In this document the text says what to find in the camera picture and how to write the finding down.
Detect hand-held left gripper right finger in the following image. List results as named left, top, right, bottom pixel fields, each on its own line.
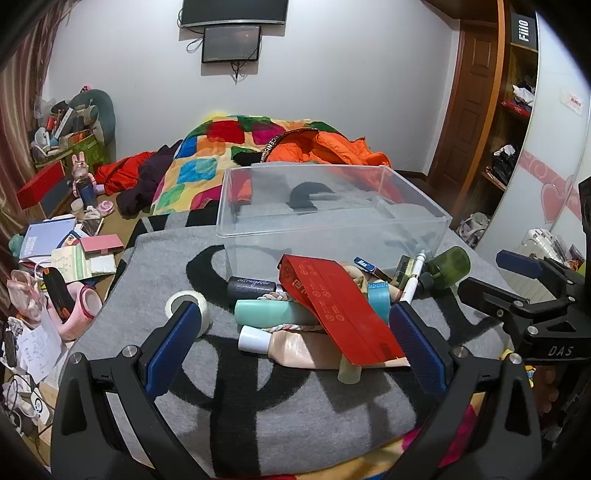
left=389, top=302, right=543, bottom=480

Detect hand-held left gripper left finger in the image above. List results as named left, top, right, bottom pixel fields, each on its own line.
left=51, top=300, right=204, bottom=480

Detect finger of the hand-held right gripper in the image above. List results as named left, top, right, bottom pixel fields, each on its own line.
left=457, top=276, right=555, bottom=326
left=495, top=250, right=585, bottom=300

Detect white tape roll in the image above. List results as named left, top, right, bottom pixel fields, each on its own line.
left=165, top=291, right=212, bottom=340

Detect dark green bottle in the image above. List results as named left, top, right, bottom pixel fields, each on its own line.
left=418, top=246, right=472, bottom=292

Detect white pen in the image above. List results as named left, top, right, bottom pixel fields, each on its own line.
left=399, top=251, right=428, bottom=305

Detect red foil packet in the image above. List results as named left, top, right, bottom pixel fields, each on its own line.
left=277, top=254, right=408, bottom=366

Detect mint green bottle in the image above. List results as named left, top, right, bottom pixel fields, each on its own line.
left=235, top=298, right=325, bottom=326

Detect pink white braided rope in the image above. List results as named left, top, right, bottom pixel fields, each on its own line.
left=256, top=282, right=326, bottom=334

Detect peach tube with white cap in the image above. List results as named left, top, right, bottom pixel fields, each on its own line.
left=238, top=324, right=354, bottom=371

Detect clear plastic box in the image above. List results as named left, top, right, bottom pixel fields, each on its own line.
left=216, top=165, right=452, bottom=291

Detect white suitcase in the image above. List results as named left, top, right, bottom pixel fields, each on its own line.
left=510, top=227, right=583, bottom=301

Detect teal tape roll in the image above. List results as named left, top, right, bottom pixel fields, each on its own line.
left=367, top=281, right=393, bottom=325

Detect grey bag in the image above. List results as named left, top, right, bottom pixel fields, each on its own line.
left=457, top=212, right=491, bottom=248

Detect pale green tube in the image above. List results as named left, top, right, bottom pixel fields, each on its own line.
left=337, top=355, right=363, bottom=385

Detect black purple spray bottle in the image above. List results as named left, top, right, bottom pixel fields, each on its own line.
left=226, top=275, right=278, bottom=308

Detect small blue label stick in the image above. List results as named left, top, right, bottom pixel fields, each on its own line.
left=353, top=257, right=391, bottom=280

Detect pink cup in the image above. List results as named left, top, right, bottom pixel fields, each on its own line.
left=48, top=281, right=103, bottom=341

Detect pink yellow bedsheet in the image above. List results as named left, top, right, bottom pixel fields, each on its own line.
left=365, top=401, right=483, bottom=480

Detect white wardrobe with pink hearts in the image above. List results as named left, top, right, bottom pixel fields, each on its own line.
left=475, top=0, right=591, bottom=298

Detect black slipper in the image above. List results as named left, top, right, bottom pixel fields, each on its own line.
left=41, top=267, right=77, bottom=324

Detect green white booklet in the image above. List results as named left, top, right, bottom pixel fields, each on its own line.
left=51, top=244, right=117, bottom=282

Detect white papers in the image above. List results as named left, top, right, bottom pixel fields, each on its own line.
left=16, top=314, right=64, bottom=385

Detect wooden shelf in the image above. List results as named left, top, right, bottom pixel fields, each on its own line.
left=480, top=11, right=541, bottom=223

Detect pink bag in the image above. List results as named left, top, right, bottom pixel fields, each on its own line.
left=6, top=270, right=47, bottom=320

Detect dark purple cloth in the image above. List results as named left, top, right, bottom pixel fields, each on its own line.
left=116, top=144, right=184, bottom=216

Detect wooden door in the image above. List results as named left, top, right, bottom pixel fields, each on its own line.
left=427, top=0, right=506, bottom=195

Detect red cloth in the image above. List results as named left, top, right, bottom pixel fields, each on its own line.
left=95, top=154, right=160, bottom=195

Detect colourful patchwork blanket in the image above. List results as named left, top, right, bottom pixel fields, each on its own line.
left=151, top=114, right=370, bottom=216

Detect black cloth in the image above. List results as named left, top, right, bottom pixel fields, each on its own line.
left=288, top=181, right=334, bottom=212

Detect pink rabbit toy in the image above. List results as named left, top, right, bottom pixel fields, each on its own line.
left=69, top=152, right=100, bottom=205

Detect red box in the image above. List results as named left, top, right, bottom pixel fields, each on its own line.
left=16, top=161, right=68, bottom=211

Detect orange jacket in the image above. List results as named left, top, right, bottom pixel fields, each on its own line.
left=233, top=129, right=403, bottom=208

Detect green box with clutter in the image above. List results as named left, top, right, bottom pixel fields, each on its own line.
left=31, top=129, right=105, bottom=172

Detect grey neck pillow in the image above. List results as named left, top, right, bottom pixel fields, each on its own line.
left=69, top=88, right=116, bottom=145

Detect brown curtain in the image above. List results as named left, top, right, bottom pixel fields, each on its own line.
left=0, top=37, right=62, bottom=261

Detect small wall screen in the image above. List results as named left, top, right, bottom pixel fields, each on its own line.
left=201, top=25, right=262, bottom=64

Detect black wall television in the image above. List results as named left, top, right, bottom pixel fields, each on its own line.
left=180, top=0, right=290, bottom=27

